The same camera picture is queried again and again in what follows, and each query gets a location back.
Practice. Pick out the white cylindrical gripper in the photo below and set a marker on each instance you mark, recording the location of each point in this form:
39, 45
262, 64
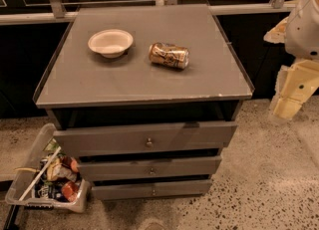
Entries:
304, 30

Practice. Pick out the grey drawer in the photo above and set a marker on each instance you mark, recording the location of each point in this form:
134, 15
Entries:
149, 168
150, 190
142, 138

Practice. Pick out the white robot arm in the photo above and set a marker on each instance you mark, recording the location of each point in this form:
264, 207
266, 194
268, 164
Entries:
299, 32

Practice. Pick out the grey drawer cabinet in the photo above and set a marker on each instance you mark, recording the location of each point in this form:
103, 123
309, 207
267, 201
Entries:
82, 89

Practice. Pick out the grey bottom drawer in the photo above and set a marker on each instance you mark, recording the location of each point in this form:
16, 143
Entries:
150, 190

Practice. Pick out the grey top drawer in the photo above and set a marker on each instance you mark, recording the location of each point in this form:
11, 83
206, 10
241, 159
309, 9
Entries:
142, 138

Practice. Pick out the gold crushed soda can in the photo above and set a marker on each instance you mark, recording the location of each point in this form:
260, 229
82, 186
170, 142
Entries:
169, 55

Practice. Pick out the white paper bowl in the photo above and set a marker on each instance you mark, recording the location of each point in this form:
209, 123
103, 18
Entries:
110, 43

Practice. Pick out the white stick in bin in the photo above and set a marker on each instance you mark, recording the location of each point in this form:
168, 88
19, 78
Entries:
38, 176

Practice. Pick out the red snack packet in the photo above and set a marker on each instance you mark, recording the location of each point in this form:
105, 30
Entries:
70, 191

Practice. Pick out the beige crumpled snack bag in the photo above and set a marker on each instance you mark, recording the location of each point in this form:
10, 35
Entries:
57, 170

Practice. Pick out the clear plastic bin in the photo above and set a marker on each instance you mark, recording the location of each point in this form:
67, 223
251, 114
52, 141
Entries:
43, 147

